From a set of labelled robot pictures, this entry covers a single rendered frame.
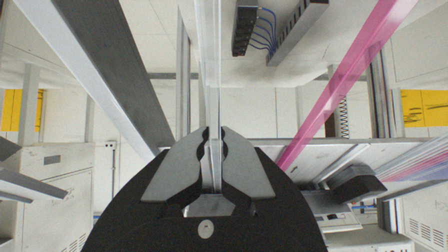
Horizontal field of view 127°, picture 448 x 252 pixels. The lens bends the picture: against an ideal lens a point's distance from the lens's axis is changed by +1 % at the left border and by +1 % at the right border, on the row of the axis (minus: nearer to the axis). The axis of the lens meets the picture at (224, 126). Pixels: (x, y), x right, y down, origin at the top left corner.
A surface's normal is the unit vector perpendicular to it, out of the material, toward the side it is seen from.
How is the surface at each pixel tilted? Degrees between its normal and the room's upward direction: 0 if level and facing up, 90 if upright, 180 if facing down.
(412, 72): 90
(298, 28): 0
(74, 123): 90
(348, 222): 132
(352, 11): 0
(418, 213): 90
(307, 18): 0
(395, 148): 42
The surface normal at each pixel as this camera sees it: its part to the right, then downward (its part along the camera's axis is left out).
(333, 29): 0.01, 1.00
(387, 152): 0.04, 0.69
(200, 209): 0.02, -0.72
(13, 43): 1.00, -0.01
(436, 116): -1.00, 0.01
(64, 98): 0.04, -0.06
